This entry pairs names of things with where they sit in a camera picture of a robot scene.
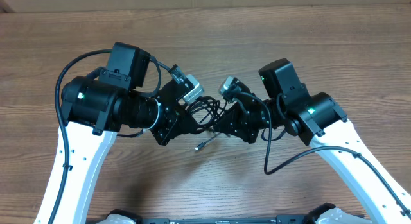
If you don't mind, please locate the black cable bundle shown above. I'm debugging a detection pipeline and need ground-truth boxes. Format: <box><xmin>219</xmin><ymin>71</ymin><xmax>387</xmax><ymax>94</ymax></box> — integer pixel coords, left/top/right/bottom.
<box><xmin>184</xmin><ymin>96</ymin><xmax>232</xmax><ymax>151</ymax></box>

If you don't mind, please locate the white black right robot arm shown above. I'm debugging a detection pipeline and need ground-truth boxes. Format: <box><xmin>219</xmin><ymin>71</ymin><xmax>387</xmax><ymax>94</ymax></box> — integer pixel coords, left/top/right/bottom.
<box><xmin>214</xmin><ymin>58</ymin><xmax>410</xmax><ymax>223</ymax></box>

